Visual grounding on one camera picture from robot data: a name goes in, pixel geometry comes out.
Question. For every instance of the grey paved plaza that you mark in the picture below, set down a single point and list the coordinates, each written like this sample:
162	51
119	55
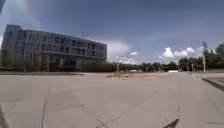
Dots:
110	100

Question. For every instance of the large grey multi-storey building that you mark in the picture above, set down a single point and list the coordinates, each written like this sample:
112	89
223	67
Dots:
50	46

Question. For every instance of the row of trees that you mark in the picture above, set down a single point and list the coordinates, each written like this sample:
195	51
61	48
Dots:
186	63

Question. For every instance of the lamp pole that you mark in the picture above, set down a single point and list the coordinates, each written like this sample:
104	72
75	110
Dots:
204	63

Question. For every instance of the dark kerb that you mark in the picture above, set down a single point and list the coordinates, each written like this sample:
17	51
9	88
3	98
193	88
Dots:
213	83

